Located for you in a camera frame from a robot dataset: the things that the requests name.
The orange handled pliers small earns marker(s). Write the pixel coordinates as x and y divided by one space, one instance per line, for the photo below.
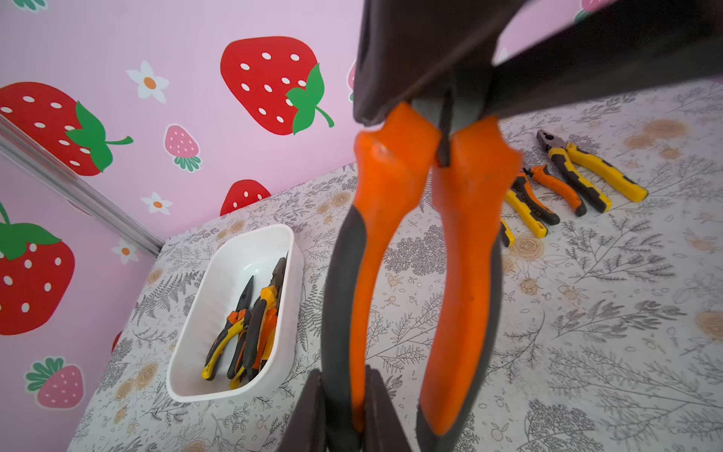
267 338

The yellow black pliers large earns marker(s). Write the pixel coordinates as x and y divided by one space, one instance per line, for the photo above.
534 214

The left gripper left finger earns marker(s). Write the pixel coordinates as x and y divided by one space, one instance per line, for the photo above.
306 430

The orange black long-nose pliers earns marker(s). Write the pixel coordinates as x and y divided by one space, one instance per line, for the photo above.
542 175

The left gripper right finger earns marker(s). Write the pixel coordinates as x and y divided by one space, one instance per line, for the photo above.
383 430

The left aluminium corner post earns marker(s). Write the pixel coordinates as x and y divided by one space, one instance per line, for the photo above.
28 155

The white plastic storage box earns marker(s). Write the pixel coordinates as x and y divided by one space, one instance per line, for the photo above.
255 254

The orange black pliers large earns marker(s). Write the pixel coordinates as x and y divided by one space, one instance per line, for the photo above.
428 204

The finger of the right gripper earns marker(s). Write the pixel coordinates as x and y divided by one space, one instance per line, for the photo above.
627 46
405 45

